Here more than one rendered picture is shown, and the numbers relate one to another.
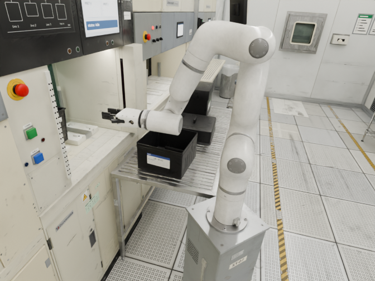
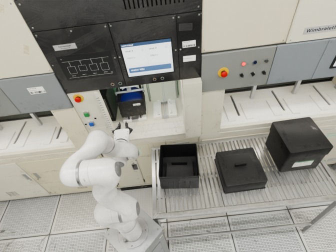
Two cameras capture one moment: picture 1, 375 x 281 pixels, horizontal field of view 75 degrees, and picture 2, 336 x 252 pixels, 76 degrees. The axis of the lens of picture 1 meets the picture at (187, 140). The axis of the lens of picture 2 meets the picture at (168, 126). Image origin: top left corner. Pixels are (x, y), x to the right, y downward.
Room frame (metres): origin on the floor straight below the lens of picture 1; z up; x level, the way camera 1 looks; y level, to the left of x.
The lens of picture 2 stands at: (1.06, -0.72, 2.22)
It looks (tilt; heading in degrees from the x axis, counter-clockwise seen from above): 47 degrees down; 79
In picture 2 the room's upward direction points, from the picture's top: 8 degrees counter-clockwise
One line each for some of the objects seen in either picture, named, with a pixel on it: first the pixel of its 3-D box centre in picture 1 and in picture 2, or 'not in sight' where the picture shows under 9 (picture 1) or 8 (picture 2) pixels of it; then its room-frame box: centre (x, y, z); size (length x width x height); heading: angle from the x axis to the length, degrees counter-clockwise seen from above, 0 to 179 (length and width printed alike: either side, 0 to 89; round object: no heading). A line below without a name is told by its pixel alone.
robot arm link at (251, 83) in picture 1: (248, 101); (113, 194); (0.86, -0.21, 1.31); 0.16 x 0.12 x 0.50; 167
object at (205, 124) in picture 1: (194, 125); (239, 168); (1.67, -0.05, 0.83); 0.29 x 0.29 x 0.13; 79
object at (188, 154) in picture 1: (168, 149); (179, 165); (1.26, 0.11, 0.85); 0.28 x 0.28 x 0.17; 72
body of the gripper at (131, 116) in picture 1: (132, 117); (121, 137); (0.93, 0.23, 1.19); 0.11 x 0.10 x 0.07; 77
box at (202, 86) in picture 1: (194, 98); (294, 144); (2.11, -0.04, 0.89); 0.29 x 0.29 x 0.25; 79
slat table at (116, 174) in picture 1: (187, 173); (230, 191); (1.67, -0.02, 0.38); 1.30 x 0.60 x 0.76; 167
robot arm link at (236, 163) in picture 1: (235, 166); (115, 215); (0.80, -0.20, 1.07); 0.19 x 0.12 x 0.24; 167
